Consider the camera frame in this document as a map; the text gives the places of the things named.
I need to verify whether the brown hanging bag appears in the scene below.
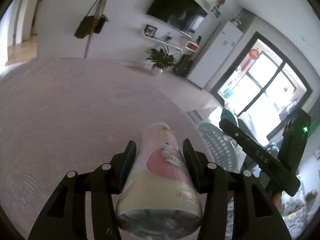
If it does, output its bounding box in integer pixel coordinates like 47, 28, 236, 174
74, 0, 101, 39

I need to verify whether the white wall shelf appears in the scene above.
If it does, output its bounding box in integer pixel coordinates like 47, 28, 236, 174
142, 30, 183, 56

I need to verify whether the glass balcony door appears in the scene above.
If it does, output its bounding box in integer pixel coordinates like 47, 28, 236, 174
210, 32, 312, 140

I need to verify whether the right hand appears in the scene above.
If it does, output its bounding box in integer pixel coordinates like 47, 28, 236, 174
272, 192, 282, 210

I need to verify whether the pink white bottle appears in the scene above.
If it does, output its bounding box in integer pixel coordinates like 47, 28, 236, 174
116, 122, 202, 239

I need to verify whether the red box shelf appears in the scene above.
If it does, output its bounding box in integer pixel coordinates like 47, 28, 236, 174
185, 41, 199, 53

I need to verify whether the white refrigerator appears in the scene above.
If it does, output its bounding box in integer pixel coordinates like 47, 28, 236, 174
187, 22, 243, 88

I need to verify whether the black wall television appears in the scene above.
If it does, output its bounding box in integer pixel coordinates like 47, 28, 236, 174
146, 0, 207, 37

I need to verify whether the black hanging bag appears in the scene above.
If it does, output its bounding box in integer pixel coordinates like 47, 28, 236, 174
94, 15, 108, 34

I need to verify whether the potted green plant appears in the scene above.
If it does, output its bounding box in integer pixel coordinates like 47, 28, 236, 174
146, 46, 179, 76

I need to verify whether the framed butterfly picture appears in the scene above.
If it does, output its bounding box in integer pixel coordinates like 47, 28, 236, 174
144, 24, 157, 37

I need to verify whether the light green plastic basket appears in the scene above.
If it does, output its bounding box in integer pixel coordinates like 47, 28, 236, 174
199, 122, 238, 172

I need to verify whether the pink tablecloth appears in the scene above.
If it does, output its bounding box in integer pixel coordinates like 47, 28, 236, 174
1, 59, 207, 238

